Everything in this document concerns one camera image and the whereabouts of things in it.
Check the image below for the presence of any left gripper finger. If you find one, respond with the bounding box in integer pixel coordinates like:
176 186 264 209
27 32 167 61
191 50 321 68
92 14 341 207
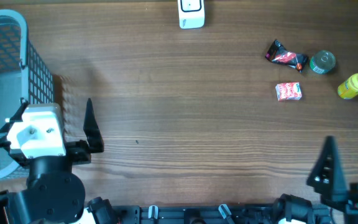
0 102 29 139
83 98 104 153

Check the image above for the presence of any red white small carton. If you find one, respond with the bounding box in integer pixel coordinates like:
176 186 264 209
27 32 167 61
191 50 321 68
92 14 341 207
275 82 302 101

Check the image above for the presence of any yellow lidded small bottle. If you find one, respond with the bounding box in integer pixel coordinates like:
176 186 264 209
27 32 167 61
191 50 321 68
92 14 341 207
337 73 358 100

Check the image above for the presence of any green labelled round container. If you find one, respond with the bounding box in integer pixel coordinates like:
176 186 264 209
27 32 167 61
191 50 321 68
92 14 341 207
310 50 336 74

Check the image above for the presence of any black red snack wrapper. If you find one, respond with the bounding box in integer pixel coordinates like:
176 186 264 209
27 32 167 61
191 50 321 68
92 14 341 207
265 40 309 73

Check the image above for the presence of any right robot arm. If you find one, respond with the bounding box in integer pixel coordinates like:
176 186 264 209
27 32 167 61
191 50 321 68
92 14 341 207
272 136 358 223

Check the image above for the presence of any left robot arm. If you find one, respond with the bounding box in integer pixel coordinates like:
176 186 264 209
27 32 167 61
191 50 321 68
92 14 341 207
0 100 121 223

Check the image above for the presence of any white barcode scanner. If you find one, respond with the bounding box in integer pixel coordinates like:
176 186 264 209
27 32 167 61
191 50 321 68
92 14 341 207
177 0 205 29

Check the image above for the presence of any grey plastic mesh basket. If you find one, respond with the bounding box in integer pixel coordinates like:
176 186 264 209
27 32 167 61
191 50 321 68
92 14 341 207
0 9 55 180

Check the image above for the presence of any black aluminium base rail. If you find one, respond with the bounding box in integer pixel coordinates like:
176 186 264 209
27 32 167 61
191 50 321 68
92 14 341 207
110 203 331 224

